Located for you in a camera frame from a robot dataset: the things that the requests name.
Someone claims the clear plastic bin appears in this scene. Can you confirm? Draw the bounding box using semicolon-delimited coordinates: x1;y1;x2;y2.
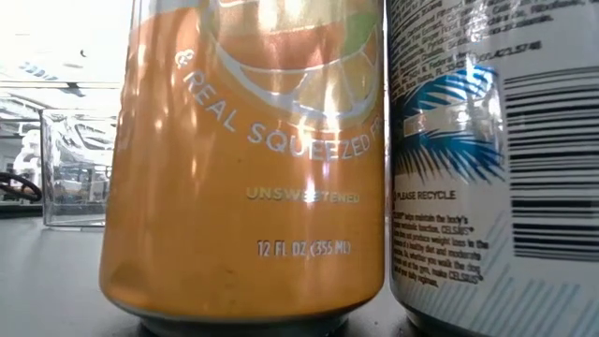
39;108;118;229

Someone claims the black curved background object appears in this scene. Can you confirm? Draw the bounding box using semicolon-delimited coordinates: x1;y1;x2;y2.
0;171;43;203

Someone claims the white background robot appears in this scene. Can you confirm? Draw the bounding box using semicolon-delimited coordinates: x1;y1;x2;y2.
12;128;46;188

